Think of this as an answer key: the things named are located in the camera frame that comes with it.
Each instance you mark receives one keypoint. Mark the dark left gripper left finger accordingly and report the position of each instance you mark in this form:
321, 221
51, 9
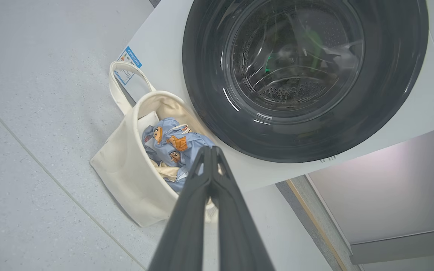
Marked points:
187, 226

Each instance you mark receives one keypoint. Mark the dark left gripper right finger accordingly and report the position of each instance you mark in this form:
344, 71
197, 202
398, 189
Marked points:
236, 233

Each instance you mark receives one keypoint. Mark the blue patterned garment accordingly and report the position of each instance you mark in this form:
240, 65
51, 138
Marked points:
164, 145

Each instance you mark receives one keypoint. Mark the black round glass washer door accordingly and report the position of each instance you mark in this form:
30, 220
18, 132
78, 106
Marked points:
209, 94

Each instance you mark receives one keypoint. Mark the cream canvas laundry basket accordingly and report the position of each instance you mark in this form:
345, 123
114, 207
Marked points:
126, 169

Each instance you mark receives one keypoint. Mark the white front-load washing machine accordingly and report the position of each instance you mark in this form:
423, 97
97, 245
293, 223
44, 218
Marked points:
164, 37

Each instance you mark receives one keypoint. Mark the wooden baseboard strip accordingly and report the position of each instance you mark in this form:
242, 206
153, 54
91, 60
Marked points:
315, 226

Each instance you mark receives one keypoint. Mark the white folded sheet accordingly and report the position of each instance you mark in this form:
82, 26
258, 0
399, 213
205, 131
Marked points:
147, 122

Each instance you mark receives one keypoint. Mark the blue energy label sticker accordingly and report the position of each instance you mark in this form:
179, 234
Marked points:
128, 66

